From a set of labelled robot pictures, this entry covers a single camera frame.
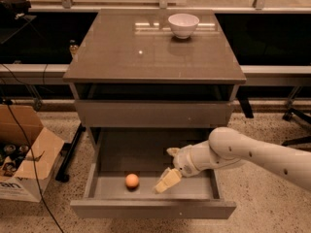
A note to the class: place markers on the closed grey top drawer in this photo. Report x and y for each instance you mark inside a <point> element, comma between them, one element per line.
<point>153,115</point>

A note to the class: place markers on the white ceramic bowl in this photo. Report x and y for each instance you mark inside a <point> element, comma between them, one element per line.
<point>183,25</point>

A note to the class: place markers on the orange fruit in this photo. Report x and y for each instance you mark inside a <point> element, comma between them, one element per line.
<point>131,181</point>

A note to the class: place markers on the grey drawer cabinet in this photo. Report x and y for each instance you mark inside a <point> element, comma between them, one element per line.
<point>132,55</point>

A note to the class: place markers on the open grey middle drawer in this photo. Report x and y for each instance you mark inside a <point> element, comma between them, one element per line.
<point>142,151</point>

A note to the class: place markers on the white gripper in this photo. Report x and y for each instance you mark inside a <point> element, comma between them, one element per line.
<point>183,161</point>

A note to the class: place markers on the small glass bottle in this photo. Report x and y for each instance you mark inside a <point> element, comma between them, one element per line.
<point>73,47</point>

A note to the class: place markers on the black table leg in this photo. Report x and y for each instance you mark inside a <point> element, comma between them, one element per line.
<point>67,153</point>

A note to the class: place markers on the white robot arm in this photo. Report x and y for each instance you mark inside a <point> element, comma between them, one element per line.
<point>227,148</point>

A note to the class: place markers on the black device on shelf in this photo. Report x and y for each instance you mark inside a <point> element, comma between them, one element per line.
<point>13,9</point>

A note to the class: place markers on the open cardboard box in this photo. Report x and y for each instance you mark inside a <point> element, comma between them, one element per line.
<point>29,152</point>

